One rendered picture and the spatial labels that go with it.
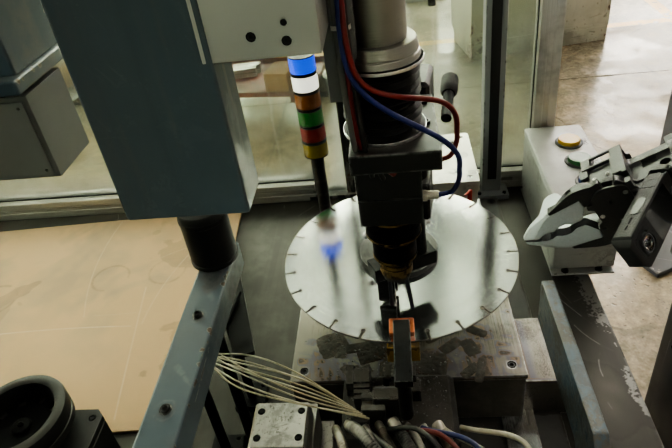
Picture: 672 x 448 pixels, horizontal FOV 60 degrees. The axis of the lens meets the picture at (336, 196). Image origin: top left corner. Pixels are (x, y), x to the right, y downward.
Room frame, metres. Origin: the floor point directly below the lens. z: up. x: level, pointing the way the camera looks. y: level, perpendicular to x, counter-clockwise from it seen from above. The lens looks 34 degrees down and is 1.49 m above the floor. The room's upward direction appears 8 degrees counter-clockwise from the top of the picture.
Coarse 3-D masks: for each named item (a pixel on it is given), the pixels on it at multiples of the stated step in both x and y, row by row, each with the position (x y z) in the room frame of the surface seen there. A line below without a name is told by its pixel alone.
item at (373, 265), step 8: (424, 224) 0.56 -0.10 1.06; (424, 232) 0.56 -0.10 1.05; (416, 240) 0.56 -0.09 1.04; (424, 240) 0.56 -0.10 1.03; (424, 248) 0.56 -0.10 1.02; (432, 248) 0.56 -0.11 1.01; (416, 256) 0.55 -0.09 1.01; (424, 256) 0.55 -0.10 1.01; (432, 256) 0.56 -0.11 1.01; (368, 264) 0.56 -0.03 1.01; (376, 264) 0.55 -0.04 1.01; (416, 264) 0.55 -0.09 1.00; (424, 264) 0.55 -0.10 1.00; (376, 272) 0.54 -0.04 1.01; (376, 280) 0.54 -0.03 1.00; (384, 280) 0.54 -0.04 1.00; (384, 288) 0.54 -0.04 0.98; (384, 296) 0.54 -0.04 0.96
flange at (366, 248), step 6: (426, 234) 0.66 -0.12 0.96; (366, 240) 0.67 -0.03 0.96; (432, 240) 0.65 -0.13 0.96; (360, 246) 0.66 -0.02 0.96; (366, 246) 0.65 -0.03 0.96; (372, 246) 0.65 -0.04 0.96; (360, 252) 0.64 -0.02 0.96; (366, 252) 0.64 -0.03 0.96; (372, 252) 0.64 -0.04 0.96; (360, 258) 0.64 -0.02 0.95; (366, 258) 0.63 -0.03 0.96; (366, 264) 0.62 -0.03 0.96; (432, 264) 0.60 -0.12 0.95; (414, 270) 0.59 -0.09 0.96; (420, 270) 0.59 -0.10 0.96; (426, 270) 0.60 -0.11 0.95; (414, 276) 0.59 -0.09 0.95
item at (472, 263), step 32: (320, 224) 0.74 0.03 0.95; (352, 224) 0.73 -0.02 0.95; (448, 224) 0.69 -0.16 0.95; (480, 224) 0.68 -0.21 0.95; (288, 256) 0.67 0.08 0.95; (320, 256) 0.66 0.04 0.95; (352, 256) 0.65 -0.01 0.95; (448, 256) 0.62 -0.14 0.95; (480, 256) 0.61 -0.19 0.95; (512, 256) 0.60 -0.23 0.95; (288, 288) 0.60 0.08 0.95; (320, 288) 0.59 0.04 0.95; (352, 288) 0.58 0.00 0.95; (416, 288) 0.57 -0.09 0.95; (448, 288) 0.56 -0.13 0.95; (480, 288) 0.55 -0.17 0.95; (320, 320) 0.53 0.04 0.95; (352, 320) 0.52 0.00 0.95; (384, 320) 0.52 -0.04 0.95; (416, 320) 0.51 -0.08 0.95; (448, 320) 0.50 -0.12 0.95; (480, 320) 0.50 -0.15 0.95
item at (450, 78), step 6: (450, 72) 0.62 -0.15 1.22; (444, 78) 0.62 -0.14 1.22; (450, 78) 0.61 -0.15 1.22; (456, 78) 0.61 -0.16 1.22; (444, 84) 0.60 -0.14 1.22; (450, 84) 0.60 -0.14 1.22; (456, 84) 0.60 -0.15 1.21; (444, 90) 0.60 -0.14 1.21; (450, 90) 0.59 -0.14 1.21; (456, 90) 0.60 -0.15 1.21; (444, 96) 0.59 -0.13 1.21; (450, 96) 0.58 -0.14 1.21; (450, 102) 0.57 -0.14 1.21; (444, 108) 0.56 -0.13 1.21; (444, 114) 0.56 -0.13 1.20; (450, 114) 0.56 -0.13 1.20; (444, 120) 0.56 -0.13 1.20; (450, 120) 0.55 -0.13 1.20
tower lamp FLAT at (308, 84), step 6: (294, 78) 0.91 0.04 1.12; (300, 78) 0.91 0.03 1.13; (306, 78) 0.91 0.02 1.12; (312, 78) 0.91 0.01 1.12; (294, 84) 0.92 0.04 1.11; (300, 84) 0.91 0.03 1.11; (306, 84) 0.91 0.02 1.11; (312, 84) 0.91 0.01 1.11; (318, 84) 0.93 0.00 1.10; (294, 90) 0.92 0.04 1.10; (300, 90) 0.91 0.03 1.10; (306, 90) 0.91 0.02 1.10; (312, 90) 0.91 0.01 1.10
